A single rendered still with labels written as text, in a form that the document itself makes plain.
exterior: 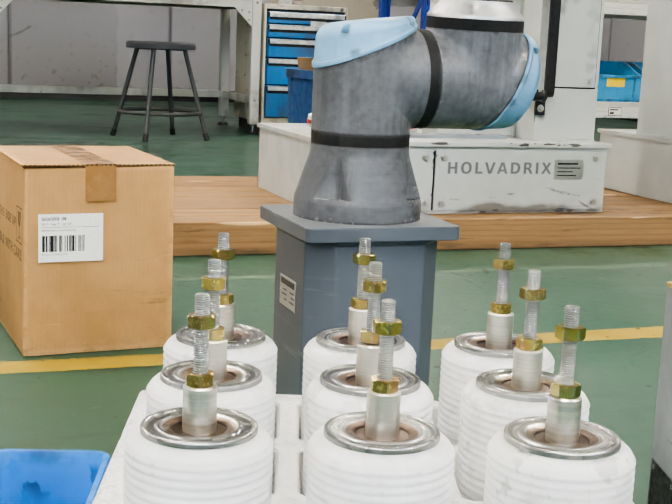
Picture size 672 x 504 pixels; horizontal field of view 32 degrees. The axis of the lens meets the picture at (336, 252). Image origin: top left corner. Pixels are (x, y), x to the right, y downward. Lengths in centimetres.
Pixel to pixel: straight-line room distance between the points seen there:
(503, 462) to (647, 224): 250
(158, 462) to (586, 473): 26
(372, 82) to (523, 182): 181
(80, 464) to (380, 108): 51
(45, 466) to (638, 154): 279
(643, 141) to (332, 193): 241
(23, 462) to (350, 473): 46
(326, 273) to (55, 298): 67
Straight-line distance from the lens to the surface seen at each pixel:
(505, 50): 137
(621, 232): 318
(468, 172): 301
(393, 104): 132
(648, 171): 363
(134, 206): 186
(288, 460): 92
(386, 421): 75
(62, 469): 112
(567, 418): 77
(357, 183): 131
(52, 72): 909
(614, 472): 76
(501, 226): 299
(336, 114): 132
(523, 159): 308
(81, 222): 185
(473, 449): 88
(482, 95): 137
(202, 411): 75
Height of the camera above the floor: 50
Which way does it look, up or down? 10 degrees down
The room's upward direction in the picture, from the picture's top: 2 degrees clockwise
